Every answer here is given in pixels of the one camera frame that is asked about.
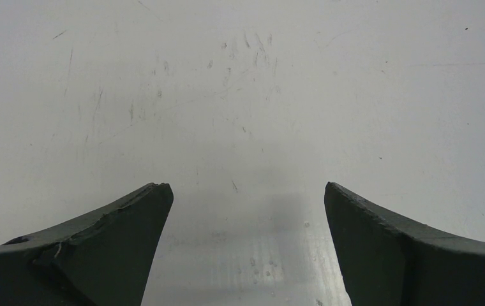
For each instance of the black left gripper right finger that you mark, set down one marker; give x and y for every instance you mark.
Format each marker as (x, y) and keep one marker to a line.
(386, 258)

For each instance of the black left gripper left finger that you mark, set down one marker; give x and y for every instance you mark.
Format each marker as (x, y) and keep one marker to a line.
(103, 257)

